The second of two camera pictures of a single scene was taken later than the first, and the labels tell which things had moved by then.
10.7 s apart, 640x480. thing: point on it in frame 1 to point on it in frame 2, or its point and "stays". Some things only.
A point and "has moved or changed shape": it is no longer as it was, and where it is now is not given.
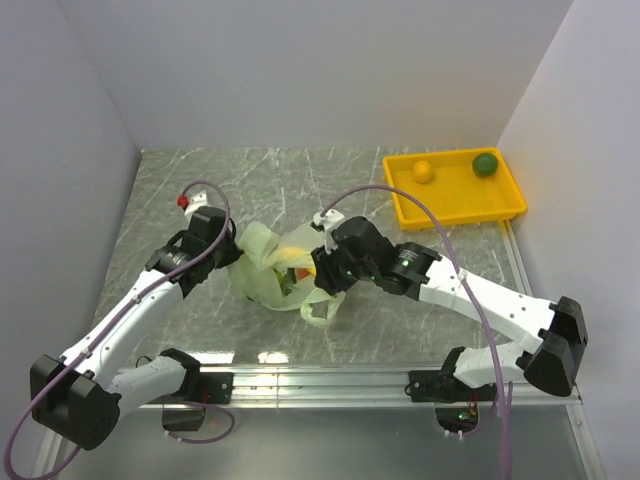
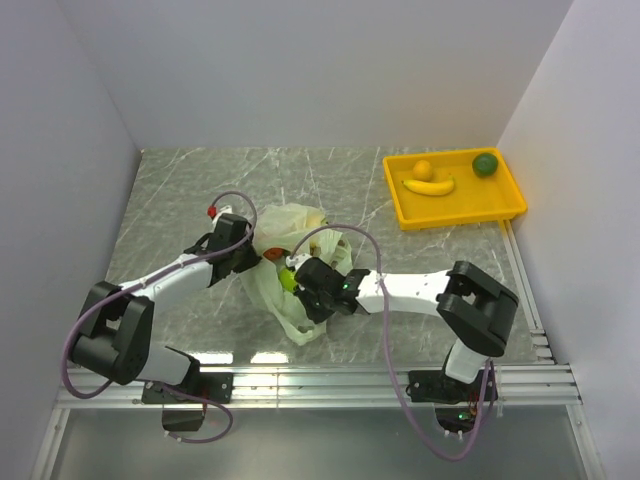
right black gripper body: x=339 y=271 to x=319 y=306
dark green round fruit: x=485 y=164 stays
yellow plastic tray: x=458 y=185 stays
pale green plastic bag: x=278 y=273 has moved or changed shape
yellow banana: x=293 y=253 has moved or changed shape
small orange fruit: x=422 y=171 stays
